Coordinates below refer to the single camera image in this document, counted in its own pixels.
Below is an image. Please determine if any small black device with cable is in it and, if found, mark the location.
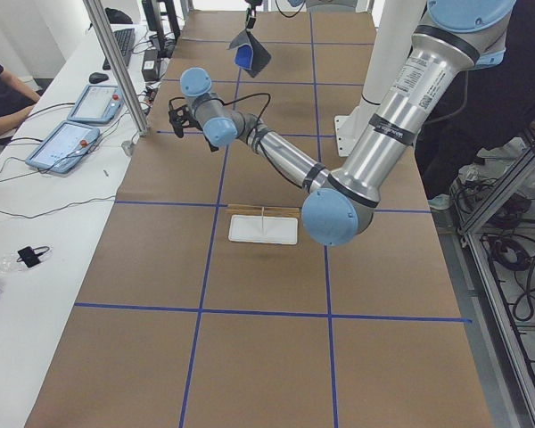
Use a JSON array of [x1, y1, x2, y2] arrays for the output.
[[16, 245, 51, 268]]

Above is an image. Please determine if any white camera pillar with base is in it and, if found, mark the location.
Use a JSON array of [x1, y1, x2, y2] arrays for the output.
[[334, 0, 426, 158]]

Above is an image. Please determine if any lower blue teach pendant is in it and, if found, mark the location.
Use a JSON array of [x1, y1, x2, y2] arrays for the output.
[[25, 120, 101, 174]]

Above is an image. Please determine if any small silver cylinder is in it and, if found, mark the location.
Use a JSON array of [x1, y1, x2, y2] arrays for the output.
[[121, 141, 135, 156]]

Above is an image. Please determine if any upper blue teach pendant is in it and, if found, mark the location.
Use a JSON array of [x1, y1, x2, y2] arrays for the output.
[[68, 84, 122, 125]]

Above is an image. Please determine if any grey blue towel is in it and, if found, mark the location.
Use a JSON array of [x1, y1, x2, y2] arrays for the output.
[[228, 29, 272, 78]]

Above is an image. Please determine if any black keyboard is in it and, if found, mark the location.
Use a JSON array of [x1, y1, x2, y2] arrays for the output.
[[113, 28, 136, 66]]

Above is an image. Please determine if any person in black clothes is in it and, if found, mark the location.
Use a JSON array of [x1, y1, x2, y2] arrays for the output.
[[415, 1, 535, 210]]

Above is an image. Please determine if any black computer mouse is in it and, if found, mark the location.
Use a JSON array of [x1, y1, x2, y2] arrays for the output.
[[88, 72, 109, 85]]

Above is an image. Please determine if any person in black shirt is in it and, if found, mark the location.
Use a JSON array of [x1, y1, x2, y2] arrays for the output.
[[0, 64, 41, 136]]

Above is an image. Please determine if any blue teach pendant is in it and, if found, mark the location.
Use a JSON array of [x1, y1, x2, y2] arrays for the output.
[[68, 84, 122, 125], [25, 120, 101, 174]]

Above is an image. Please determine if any aluminium frame post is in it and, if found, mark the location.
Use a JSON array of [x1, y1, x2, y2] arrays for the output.
[[83, 0, 148, 136]]

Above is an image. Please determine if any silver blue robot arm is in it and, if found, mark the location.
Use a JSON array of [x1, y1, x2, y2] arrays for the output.
[[169, 1, 514, 246], [244, 0, 358, 31]]

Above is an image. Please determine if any white wooden towel rack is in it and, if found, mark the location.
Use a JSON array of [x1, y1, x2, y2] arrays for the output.
[[227, 204, 300, 245]]

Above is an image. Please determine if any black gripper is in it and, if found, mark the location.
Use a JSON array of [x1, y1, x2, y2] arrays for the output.
[[204, 5, 256, 152]]

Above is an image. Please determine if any black monitor on stand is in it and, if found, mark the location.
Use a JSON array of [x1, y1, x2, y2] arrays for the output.
[[141, 0, 180, 58]]

